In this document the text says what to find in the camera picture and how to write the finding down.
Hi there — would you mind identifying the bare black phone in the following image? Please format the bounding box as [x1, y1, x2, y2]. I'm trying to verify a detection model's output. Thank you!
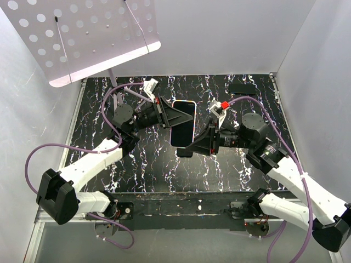
[228, 84, 256, 95]

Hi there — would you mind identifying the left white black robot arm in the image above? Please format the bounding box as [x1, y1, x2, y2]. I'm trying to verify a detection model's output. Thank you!
[36, 97, 196, 225]

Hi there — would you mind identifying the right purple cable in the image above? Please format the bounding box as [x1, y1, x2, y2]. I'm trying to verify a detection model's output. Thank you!
[229, 96, 313, 263]

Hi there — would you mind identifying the perforated music stand desk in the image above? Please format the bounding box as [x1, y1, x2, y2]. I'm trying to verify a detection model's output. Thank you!
[1, 1, 161, 88]

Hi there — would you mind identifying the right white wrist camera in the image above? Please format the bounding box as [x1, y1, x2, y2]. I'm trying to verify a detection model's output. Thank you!
[209, 100, 230, 128]

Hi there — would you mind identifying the music stand tripod pole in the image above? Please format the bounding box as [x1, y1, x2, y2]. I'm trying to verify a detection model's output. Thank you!
[101, 68, 152, 115]

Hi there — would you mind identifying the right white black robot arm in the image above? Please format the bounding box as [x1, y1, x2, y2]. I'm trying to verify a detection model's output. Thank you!
[186, 113, 350, 252]

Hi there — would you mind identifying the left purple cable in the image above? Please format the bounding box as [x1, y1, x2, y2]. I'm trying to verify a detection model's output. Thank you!
[25, 82, 146, 249]

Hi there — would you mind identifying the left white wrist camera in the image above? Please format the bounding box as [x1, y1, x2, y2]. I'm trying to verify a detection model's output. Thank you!
[143, 78, 159, 101]

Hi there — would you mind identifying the right aluminium side rail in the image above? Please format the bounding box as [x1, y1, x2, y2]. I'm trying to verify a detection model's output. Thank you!
[269, 72, 304, 172]

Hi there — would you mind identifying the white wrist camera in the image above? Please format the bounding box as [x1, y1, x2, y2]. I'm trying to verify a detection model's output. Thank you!
[209, 100, 230, 128]
[143, 78, 159, 101]

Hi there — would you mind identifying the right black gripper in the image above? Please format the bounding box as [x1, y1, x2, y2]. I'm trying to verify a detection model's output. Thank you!
[185, 118, 253, 156]

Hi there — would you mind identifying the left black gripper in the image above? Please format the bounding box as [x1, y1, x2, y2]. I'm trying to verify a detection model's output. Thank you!
[129, 96, 193, 134]

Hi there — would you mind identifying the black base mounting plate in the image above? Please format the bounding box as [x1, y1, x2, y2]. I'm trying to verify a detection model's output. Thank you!
[84, 191, 283, 232]

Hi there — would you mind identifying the left aluminium side rail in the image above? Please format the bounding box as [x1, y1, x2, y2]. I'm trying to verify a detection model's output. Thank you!
[54, 78, 88, 171]

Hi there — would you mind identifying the purple cable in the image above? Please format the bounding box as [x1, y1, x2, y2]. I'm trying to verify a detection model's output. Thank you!
[25, 82, 146, 249]
[229, 96, 313, 263]

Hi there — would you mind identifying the aluminium side rail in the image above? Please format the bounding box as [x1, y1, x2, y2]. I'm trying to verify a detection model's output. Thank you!
[54, 78, 88, 171]
[269, 72, 304, 172]

